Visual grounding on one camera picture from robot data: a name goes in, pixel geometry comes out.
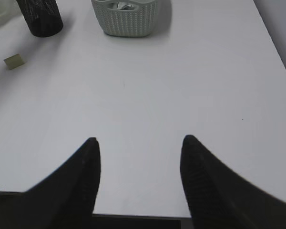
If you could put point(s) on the light green woven basket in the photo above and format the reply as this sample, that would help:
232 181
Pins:
139 22

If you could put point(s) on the white waste paper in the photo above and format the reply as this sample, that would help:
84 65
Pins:
125 6

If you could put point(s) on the green frosted glass plate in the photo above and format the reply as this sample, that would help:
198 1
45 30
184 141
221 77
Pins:
9 9

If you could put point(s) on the yellow eraser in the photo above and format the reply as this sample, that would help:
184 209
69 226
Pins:
14 61

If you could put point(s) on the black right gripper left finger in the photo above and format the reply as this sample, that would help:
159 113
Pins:
63 200

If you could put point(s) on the black mesh pen holder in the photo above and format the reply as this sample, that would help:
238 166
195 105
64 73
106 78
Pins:
42 17

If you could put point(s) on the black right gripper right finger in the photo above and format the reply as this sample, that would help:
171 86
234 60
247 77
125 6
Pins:
218 198

